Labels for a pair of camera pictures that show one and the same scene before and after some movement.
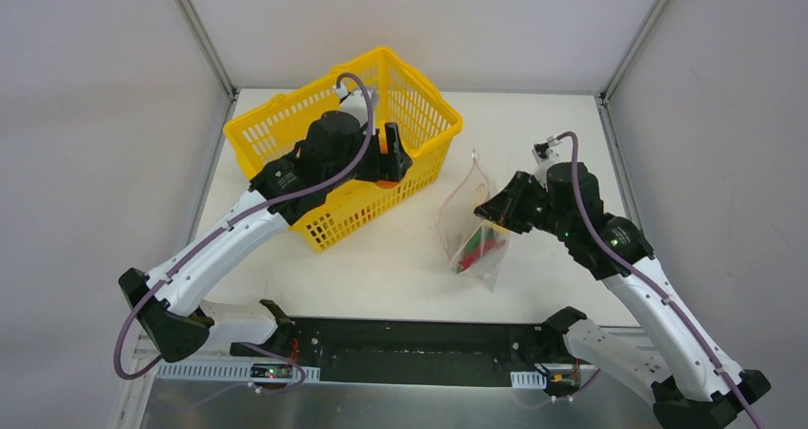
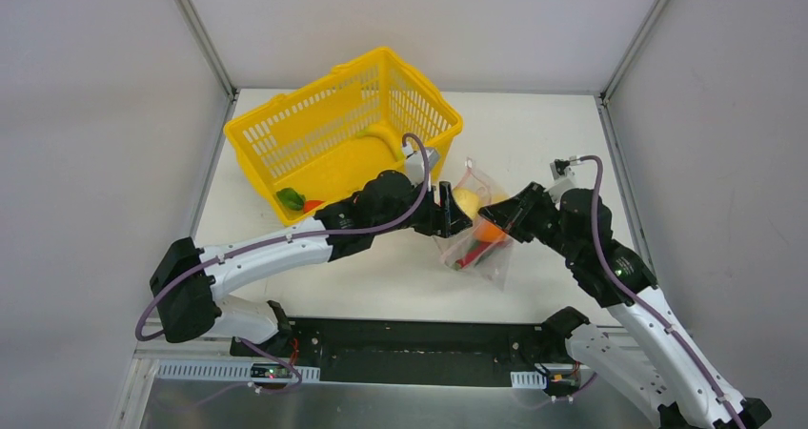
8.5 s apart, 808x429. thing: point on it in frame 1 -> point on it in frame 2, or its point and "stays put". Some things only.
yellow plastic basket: x=401 y=94 stays put
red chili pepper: x=473 y=257 stays put
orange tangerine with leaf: x=386 y=184 -> x=488 y=232
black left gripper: x=392 y=157 -> x=438 y=209
